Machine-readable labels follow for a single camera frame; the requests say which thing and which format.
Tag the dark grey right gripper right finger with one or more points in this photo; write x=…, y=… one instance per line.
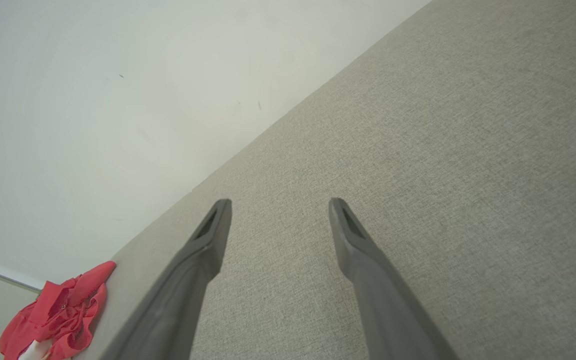
x=388, y=310

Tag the red jersey with white sleeves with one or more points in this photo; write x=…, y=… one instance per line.
x=68, y=300

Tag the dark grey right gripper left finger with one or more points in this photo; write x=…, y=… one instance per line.
x=183, y=300

